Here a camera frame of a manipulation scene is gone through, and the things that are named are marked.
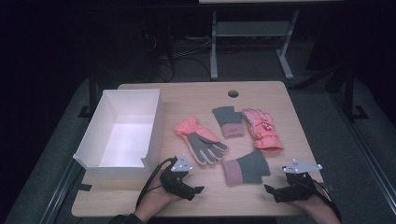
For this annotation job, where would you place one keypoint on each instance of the grey metal stand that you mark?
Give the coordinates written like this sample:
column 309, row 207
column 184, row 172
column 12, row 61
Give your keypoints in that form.
column 252, row 28

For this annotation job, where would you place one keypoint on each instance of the pink glove grey palm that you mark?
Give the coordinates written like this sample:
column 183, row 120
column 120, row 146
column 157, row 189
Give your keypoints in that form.
column 199, row 141

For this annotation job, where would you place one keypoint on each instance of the pink glove printed back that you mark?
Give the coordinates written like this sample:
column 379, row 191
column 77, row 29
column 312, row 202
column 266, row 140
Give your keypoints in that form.
column 263, row 130

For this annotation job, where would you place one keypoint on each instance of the metal floor rail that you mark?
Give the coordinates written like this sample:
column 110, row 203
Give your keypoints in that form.
column 373, row 174
column 59, row 194

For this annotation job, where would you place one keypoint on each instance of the person's right hand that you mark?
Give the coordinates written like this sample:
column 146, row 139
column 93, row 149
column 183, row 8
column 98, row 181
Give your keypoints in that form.
column 311, row 203

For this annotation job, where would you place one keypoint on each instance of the grey tape strip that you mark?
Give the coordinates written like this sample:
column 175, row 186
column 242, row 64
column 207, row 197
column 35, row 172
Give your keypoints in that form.
column 329, row 187

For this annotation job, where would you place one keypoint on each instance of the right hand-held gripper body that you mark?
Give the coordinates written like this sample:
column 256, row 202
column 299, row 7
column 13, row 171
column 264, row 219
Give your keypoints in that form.
column 297, row 186

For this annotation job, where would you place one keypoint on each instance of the person's left hand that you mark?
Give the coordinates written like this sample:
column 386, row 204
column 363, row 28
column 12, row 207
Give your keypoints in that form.
column 155, row 197

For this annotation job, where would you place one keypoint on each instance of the black stand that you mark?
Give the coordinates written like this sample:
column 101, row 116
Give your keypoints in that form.
column 92, row 93
column 349, row 93

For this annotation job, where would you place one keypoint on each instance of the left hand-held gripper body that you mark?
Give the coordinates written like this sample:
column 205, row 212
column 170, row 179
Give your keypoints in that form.
column 172, row 185

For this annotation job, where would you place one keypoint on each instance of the grey fingerless glove pink cuff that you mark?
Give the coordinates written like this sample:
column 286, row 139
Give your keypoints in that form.
column 247, row 168
column 229, row 121

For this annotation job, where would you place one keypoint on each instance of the black tape strip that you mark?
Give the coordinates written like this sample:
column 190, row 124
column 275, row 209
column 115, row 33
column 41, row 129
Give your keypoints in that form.
column 84, row 187

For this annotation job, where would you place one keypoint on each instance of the white box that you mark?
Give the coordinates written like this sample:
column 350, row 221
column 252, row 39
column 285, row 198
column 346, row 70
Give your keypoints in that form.
column 124, row 140

